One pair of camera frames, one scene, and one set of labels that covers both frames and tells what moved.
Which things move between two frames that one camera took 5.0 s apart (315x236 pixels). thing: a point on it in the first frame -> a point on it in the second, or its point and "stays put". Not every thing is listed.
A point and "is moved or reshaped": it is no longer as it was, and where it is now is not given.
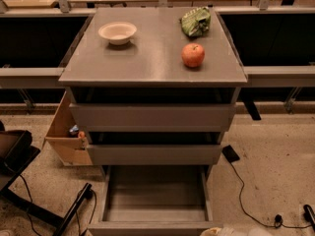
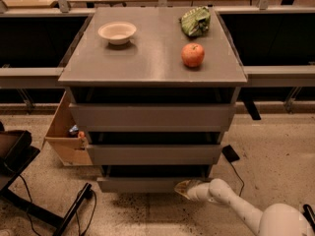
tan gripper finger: (215, 231) -> (183, 187)
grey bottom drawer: (155, 201) is moved or reshaped
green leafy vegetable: (196, 22) stays put
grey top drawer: (153, 117) stays put
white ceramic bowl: (117, 32) stays put
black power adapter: (229, 153) stays put
